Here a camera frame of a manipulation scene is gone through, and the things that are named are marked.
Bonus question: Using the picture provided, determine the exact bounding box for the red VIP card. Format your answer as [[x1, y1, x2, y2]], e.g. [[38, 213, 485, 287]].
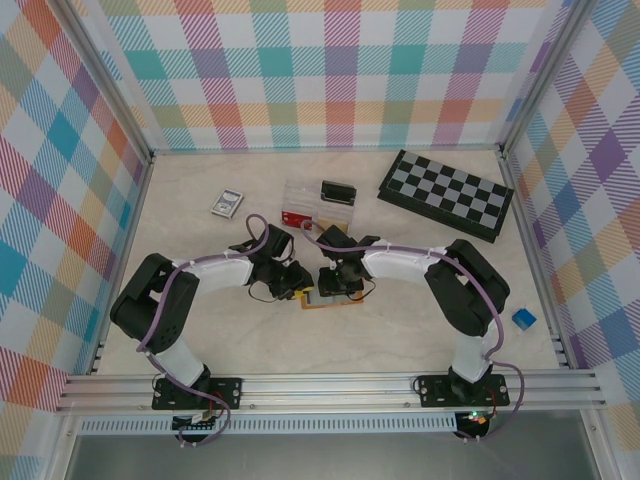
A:
[[281, 210, 314, 229]]

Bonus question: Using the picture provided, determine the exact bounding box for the black card stand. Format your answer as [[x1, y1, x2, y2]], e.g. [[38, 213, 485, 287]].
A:
[[319, 180, 357, 206]]

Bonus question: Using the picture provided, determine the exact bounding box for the clear acrylic card organizer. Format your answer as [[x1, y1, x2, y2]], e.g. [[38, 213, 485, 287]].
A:
[[280, 179, 357, 234]]

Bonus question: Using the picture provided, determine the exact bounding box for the blue playing card box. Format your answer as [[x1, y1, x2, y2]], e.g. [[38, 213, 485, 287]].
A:
[[209, 188, 246, 220]]

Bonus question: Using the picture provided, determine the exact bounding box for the folded black grey chessboard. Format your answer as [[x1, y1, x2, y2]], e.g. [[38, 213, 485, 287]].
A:
[[376, 148, 515, 245]]

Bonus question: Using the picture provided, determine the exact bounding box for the small blue box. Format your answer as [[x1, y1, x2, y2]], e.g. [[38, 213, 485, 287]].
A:
[[510, 308, 537, 332]]

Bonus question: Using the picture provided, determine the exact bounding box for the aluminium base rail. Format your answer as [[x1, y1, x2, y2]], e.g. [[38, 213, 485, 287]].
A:
[[54, 372, 609, 414]]

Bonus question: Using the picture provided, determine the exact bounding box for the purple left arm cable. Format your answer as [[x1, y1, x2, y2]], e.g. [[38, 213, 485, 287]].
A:
[[137, 213, 281, 448]]

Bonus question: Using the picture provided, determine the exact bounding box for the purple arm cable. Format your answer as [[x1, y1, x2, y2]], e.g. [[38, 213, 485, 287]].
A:
[[137, 213, 281, 448], [299, 227, 526, 444]]

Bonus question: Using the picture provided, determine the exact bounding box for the aluminium back rail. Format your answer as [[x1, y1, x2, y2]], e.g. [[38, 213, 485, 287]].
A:
[[149, 146, 504, 157]]

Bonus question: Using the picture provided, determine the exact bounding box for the slotted grey cable tray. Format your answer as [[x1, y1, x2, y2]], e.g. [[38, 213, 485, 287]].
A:
[[79, 418, 459, 435]]

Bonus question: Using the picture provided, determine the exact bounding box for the aluminium side rail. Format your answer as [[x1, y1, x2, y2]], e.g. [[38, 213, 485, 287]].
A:
[[498, 149, 574, 371], [87, 152, 156, 376]]

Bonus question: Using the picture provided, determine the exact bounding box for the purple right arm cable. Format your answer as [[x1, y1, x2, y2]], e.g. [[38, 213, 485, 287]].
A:
[[299, 227, 526, 444]]

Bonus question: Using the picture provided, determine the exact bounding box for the aluminium frame post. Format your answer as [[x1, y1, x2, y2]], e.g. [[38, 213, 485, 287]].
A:
[[52, 0, 156, 166], [497, 0, 599, 159]]

